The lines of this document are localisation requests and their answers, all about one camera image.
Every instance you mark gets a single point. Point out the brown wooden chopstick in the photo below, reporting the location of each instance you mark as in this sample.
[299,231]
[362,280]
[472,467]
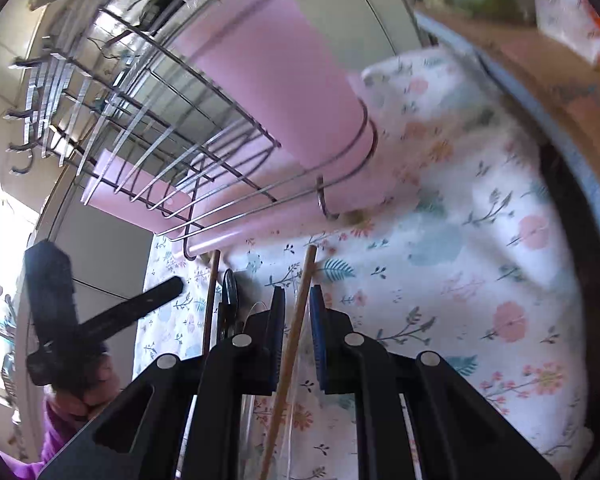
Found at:
[292,340]
[211,300]

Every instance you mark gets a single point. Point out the pink plastic drip tray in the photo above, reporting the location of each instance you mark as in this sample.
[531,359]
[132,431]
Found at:
[260,220]

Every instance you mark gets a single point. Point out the pink plastic utensil cup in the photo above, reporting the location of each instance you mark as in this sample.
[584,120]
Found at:
[280,85]

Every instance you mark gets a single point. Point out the floral tablecloth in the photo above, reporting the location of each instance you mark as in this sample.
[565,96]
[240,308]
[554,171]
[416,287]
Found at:
[455,185]

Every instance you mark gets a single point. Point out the person's left hand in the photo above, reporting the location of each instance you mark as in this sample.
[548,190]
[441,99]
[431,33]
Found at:
[97,385]

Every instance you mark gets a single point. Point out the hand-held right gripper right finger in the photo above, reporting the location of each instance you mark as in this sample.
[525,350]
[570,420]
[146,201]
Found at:
[317,335]

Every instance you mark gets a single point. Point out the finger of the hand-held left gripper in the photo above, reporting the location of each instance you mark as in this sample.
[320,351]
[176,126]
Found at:
[135,306]

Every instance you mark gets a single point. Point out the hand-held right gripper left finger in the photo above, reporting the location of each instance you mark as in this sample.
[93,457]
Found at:
[278,320]

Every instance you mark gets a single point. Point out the black plastic spoon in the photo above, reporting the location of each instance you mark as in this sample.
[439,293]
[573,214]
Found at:
[229,287]

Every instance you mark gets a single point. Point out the white and orange plastic bag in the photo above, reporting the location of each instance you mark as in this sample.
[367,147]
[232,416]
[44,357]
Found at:
[575,25]

